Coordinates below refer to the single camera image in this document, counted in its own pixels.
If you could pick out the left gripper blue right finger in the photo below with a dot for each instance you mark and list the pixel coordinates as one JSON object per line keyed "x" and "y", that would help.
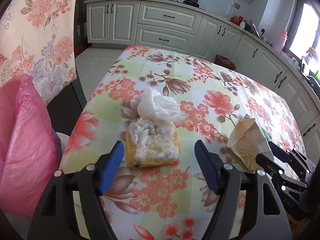
{"x": 208, "y": 166}

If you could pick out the red-framed glass door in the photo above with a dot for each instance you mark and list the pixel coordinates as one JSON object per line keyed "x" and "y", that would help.
{"x": 80, "y": 28}

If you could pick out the white lower kitchen cabinets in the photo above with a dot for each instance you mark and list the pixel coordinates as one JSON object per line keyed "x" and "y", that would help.
{"x": 184, "y": 29}

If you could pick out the window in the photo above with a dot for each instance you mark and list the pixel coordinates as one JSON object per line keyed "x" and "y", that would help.
{"x": 303, "y": 32}

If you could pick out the printed paper wrapper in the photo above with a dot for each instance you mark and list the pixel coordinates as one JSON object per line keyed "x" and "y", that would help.
{"x": 247, "y": 141}

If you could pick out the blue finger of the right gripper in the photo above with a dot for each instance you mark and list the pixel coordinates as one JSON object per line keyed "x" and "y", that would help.
{"x": 298, "y": 162}
{"x": 277, "y": 173}

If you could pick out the yellow pomelo peel piece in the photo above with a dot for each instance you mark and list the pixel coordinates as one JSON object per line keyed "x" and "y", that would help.
{"x": 151, "y": 143}

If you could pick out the white paper towel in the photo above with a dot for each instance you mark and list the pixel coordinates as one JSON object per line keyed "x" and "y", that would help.
{"x": 154, "y": 107}

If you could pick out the green zigzag cloth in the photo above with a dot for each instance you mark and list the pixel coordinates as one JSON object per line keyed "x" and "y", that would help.
{"x": 266, "y": 134}

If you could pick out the pink thermos flask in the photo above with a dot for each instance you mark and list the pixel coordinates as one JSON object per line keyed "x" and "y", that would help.
{"x": 281, "y": 40}

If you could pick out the red kettle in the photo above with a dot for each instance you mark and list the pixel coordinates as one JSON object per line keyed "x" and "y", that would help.
{"x": 236, "y": 19}

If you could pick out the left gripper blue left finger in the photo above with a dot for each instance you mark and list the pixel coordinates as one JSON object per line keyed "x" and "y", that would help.
{"x": 108, "y": 165}

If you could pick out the pink-lined trash bin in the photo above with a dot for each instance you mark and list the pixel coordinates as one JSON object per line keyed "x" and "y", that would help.
{"x": 30, "y": 148}

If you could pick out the floral curtain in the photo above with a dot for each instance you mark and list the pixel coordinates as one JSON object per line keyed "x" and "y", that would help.
{"x": 37, "y": 38}

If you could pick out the red floor trash bin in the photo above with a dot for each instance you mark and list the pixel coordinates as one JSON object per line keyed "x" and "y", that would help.
{"x": 224, "y": 62}

